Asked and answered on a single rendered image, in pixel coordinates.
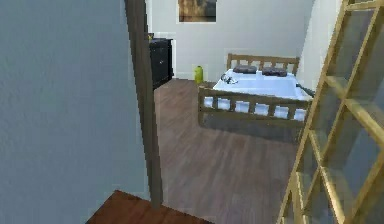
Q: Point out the yellow-green bin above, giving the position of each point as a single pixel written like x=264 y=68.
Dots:
x=198 y=74

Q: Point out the small black and white object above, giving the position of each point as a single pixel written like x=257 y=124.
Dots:
x=228 y=79

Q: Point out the black chest of drawers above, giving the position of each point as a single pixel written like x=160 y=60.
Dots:
x=160 y=61

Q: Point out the dark grey pillow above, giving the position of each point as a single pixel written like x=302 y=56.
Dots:
x=245 y=69
x=274 y=71

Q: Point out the wooden bed with white sheet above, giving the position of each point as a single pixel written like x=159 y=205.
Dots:
x=263 y=87

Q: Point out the wooden door with glass panes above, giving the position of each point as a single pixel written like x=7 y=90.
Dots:
x=343 y=126

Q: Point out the dark brown door frame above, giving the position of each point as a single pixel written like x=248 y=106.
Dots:
x=144 y=100

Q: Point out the framed brown wall picture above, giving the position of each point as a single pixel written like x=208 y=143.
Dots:
x=197 y=10

